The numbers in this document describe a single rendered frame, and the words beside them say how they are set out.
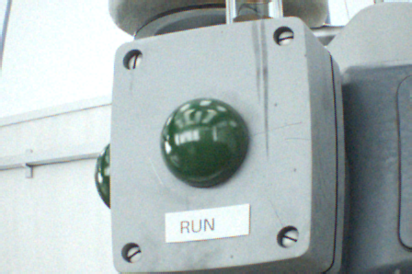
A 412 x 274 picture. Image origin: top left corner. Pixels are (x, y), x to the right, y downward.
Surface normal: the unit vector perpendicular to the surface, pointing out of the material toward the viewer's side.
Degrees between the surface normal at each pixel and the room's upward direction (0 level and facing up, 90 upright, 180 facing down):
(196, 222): 90
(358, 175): 90
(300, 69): 90
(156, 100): 90
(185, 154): 117
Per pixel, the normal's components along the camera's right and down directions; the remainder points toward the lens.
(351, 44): -0.96, -0.09
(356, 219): -0.38, -0.31
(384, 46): -0.61, -0.27
